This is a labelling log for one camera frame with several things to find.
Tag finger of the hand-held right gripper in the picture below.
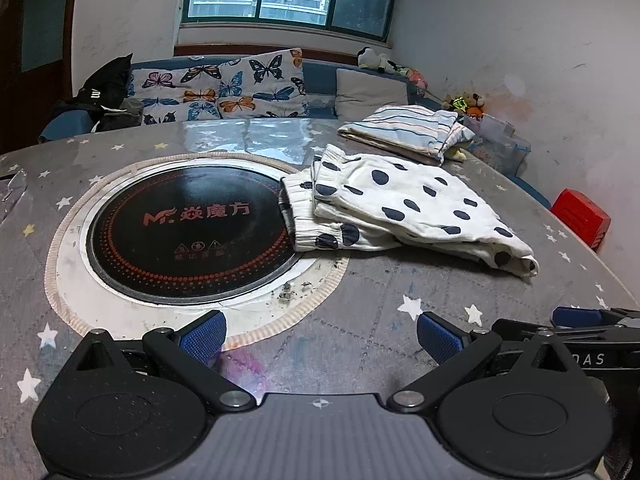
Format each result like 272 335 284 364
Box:
492 319 552 343
551 306 640 331

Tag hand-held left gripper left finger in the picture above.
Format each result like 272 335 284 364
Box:
67 310 256 414

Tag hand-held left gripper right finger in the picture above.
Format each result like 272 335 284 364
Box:
387 311 581 411

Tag white polka dot pants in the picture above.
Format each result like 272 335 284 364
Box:
278 143 540 281

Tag pile of black clothes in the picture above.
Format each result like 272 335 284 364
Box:
55 52 146 133

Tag red plastic stool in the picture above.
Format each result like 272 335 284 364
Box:
550 188 612 252

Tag round black induction cooktop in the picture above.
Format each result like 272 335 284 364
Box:
46 156 351 351

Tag clear plastic storage box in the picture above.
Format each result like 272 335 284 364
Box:
462 112 532 173

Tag blue striped folded blanket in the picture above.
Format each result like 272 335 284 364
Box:
337 105 476 167

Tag pile of small plush toys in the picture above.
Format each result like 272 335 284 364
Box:
442 91 486 120

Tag crumpled clear plastic film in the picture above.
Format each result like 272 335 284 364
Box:
0 169 27 222

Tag small butterfly print pillow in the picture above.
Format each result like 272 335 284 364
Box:
127 62 236 126

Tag grey pillow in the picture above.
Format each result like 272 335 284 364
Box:
334 67 416 121

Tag large butterfly print pillow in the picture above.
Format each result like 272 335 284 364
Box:
217 48 310 120

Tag blue bench sofa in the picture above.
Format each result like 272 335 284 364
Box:
40 57 551 209

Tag black and white plush toy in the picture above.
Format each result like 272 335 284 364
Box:
356 46 408 74

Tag dark wooden door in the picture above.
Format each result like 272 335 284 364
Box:
0 0 81 156

